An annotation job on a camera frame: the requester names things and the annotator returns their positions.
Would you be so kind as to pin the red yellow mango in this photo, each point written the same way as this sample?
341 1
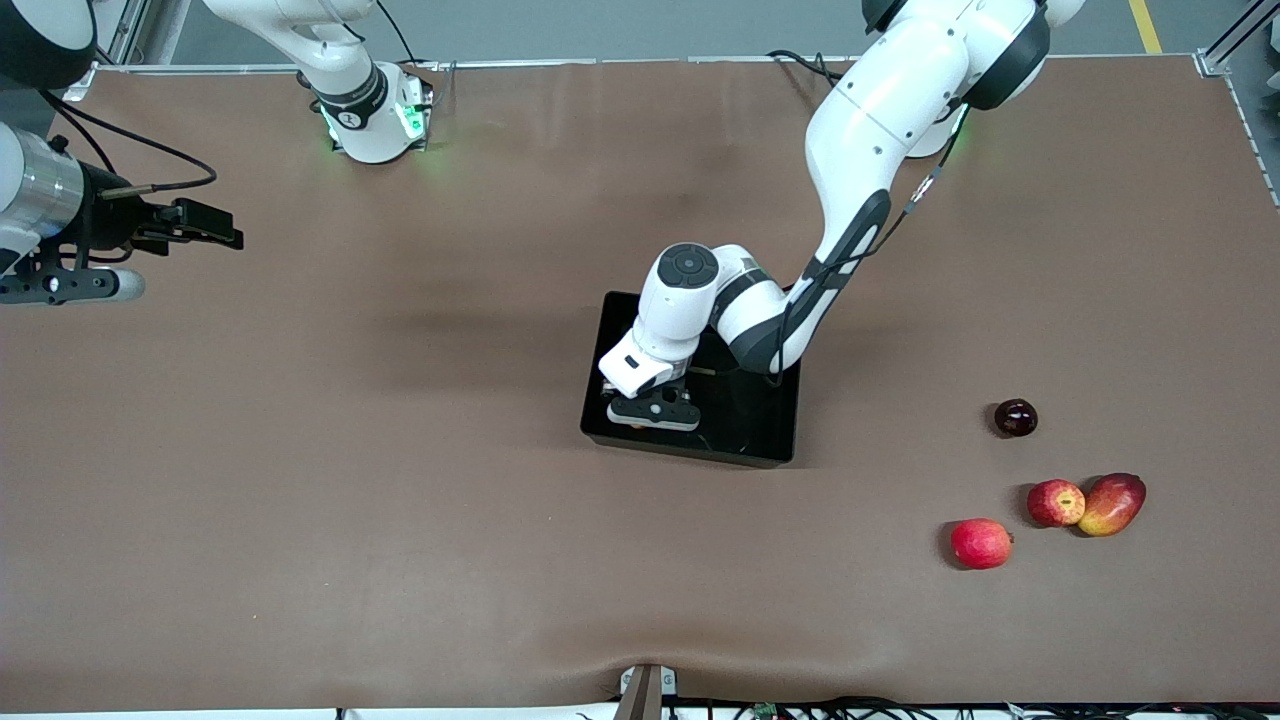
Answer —
1112 505

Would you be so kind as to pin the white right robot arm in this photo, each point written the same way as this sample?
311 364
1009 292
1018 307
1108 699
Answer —
355 100

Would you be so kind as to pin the aluminium frame post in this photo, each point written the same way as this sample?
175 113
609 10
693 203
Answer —
135 30

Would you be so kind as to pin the metal table clamp bracket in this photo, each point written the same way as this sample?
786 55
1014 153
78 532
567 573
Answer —
645 695

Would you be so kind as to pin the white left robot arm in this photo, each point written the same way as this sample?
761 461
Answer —
880 120

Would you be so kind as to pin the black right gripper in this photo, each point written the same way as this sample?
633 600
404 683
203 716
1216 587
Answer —
108 222

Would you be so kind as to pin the dark purple plum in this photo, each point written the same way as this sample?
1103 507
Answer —
1015 418

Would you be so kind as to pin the black plastic box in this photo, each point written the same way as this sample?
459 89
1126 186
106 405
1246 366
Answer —
750 430

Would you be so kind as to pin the aluminium corner profile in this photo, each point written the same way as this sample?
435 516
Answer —
1235 35

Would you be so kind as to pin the red yellow apple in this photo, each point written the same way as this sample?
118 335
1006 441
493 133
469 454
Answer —
1056 503

